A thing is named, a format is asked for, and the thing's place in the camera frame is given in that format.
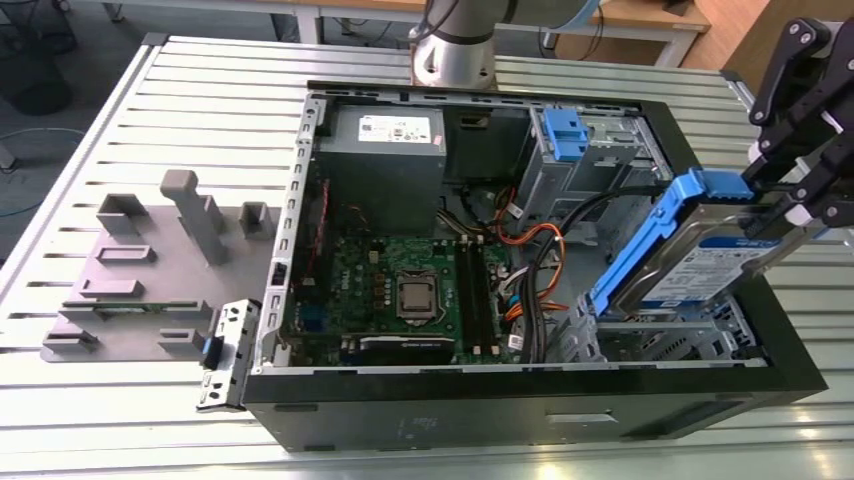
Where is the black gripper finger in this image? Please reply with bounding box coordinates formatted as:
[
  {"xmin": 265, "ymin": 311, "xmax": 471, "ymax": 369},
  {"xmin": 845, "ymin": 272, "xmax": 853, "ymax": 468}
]
[
  {"xmin": 742, "ymin": 144, "xmax": 854, "ymax": 240},
  {"xmin": 742, "ymin": 17, "xmax": 854, "ymax": 194}
]

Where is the hard disk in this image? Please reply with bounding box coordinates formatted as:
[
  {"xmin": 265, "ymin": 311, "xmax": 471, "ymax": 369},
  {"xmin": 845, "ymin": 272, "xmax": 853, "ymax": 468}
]
[{"xmin": 586, "ymin": 167, "xmax": 802, "ymax": 321}]

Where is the silver disk bay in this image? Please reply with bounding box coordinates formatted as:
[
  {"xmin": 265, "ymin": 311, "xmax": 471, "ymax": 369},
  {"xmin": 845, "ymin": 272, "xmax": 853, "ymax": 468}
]
[{"xmin": 559, "ymin": 292, "xmax": 762, "ymax": 364}]

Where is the wooden cabinet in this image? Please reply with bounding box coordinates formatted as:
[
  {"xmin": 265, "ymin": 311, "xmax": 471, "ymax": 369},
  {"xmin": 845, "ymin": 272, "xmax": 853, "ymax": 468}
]
[{"xmin": 693, "ymin": 0, "xmax": 854, "ymax": 139}]

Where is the wooden desk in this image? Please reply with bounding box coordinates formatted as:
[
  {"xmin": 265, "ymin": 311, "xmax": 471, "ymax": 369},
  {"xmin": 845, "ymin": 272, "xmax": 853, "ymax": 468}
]
[{"xmin": 539, "ymin": 0, "xmax": 713, "ymax": 69}]

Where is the blue drive latch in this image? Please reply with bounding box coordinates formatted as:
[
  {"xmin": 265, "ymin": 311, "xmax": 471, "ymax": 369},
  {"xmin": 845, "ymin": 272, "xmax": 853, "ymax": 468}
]
[{"xmin": 543, "ymin": 107, "xmax": 593, "ymax": 164}]

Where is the silver optical drive cage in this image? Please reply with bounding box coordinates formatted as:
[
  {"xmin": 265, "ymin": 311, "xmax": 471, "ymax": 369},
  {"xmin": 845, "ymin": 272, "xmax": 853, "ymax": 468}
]
[{"xmin": 517, "ymin": 104, "xmax": 673, "ymax": 236}]

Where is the black RAM slot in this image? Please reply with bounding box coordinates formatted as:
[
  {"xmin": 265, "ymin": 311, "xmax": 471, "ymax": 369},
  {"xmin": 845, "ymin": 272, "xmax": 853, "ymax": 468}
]
[
  {"xmin": 455, "ymin": 234, "xmax": 487, "ymax": 357},
  {"xmin": 471, "ymin": 234, "xmax": 503, "ymax": 357}
]

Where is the grey power supply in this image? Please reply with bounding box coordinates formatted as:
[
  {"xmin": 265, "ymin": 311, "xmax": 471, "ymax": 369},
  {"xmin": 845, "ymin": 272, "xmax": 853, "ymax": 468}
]
[{"xmin": 313, "ymin": 105, "xmax": 449, "ymax": 236}]

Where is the silver CPU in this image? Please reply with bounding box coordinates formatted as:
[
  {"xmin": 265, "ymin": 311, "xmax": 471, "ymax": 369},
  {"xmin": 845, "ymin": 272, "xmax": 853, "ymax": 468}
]
[{"xmin": 398, "ymin": 282, "xmax": 435, "ymax": 314}]

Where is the metal socket cover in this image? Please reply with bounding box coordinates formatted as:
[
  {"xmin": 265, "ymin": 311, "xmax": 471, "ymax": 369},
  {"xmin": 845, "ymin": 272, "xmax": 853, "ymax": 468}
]
[{"xmin": 391, "ymin": 268, "xmax": 446, "ymax": 327}]

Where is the black PC case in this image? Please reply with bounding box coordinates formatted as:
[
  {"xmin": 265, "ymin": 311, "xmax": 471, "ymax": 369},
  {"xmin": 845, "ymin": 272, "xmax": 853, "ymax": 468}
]
[{"xmin": 239, "ymin": 78, "xmax": 829, "ymax": 454}]

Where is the black graphics card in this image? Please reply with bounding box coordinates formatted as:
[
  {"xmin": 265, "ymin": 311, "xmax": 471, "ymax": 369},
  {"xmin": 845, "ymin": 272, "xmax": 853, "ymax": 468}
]
[{"xmin": 338, "ymin": 334, "xmax": 459, "ymax": 366}]

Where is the green motherboard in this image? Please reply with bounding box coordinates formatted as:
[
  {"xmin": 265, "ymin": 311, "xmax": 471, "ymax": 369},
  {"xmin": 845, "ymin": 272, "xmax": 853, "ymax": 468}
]
[{"xmin": 293, "ymin": 234, "xmax": 519, "ymax": 366}]

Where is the grey parts rack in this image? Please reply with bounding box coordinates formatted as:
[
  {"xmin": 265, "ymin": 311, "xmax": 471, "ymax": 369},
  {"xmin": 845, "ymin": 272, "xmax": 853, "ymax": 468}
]
[{"xmin": 38, "ymin": 169, "xmax": 286, "ymax": 364}]

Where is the green RAM stick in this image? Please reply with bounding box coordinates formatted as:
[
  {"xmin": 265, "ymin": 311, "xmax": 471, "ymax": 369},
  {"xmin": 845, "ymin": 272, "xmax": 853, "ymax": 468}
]
[{"xmin": 90, "ymin": 299, "xmax": 202, "ymax": 315}]

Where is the black bin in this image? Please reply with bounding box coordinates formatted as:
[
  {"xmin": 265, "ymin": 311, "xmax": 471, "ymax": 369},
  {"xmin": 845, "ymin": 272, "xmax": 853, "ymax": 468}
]
[{"xmin": 0, "ymin": 47, "xmax": 76, "ymax": 117}]

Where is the thick black case cable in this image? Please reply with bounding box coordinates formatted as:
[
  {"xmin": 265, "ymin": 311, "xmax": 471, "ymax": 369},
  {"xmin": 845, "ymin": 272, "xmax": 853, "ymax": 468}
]
[{"xmin": 523, "ymin": 184, "xmax": 669, "ymax": 364}]

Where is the orange power wire bundle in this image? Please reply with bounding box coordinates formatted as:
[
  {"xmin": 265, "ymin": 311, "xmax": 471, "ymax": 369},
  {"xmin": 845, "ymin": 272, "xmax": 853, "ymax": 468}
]
[{"xmin": 497, "ymin": 187, "xmax": 574, "ymax": 326}]

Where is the thin red wire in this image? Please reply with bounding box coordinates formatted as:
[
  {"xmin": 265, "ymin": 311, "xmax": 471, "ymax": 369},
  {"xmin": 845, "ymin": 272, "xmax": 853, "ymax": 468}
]
[{"xmin": 301, "ymin": 177, "xmax": 334, "ymax": 291}]

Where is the white frame desk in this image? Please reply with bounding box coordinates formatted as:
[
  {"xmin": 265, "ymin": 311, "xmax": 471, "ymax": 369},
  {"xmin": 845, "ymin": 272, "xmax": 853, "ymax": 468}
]
[{"xmin": 99, "ymin": 0, "xmax": 429, "ymax": 46}]

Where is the metal card retention bracket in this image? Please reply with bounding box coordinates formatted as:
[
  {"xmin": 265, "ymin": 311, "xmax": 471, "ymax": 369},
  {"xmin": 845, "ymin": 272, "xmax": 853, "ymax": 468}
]
[{"xmin": 195, "ymin": 297, "xmax": 262, "ymax": 414}]

